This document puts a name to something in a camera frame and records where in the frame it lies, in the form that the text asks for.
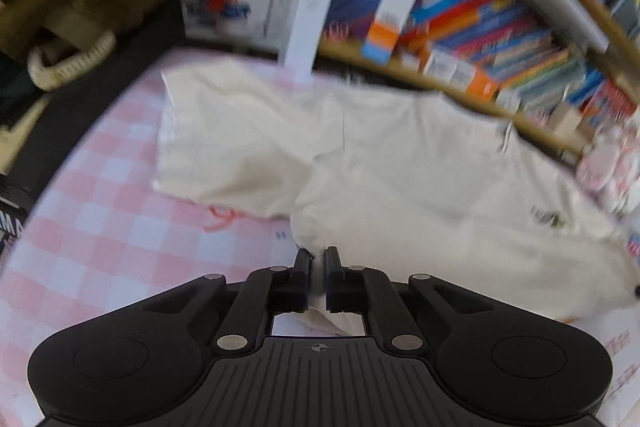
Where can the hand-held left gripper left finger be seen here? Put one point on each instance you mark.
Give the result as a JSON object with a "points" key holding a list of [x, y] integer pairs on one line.
{"points": [[301, 279]]}

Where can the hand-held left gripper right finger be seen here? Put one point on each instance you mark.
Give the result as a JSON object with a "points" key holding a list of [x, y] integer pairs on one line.
{"points": [[334, 279]]}

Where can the pink checkered printed blanket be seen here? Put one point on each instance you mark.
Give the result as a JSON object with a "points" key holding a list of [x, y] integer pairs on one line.
{"points": [[110, 217]]}

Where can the wooden bookshelf board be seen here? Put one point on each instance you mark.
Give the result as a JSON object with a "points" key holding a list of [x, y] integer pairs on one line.
{"points": [[450, 99]]}

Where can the woven cream basket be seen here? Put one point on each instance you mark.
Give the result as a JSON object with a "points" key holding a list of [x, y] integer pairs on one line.
{"points": [[65, 67]]}

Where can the flat white orange box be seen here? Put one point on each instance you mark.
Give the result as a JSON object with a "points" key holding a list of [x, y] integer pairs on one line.
{"points": [[457, 74]]}

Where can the row of colourful books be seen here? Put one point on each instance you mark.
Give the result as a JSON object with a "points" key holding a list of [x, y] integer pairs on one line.
{"points": [[490, 32]]}

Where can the pink plush bunny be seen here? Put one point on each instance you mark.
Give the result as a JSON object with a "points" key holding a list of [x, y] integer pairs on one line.
{"points": [[607, 167]]}

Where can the cream t-shirt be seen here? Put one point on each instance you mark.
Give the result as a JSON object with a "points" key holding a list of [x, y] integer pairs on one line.
{"points": [[400, 167]]}

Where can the tall white orange box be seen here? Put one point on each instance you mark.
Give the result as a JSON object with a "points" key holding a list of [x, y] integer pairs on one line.
{"points": [[394, 9]]}

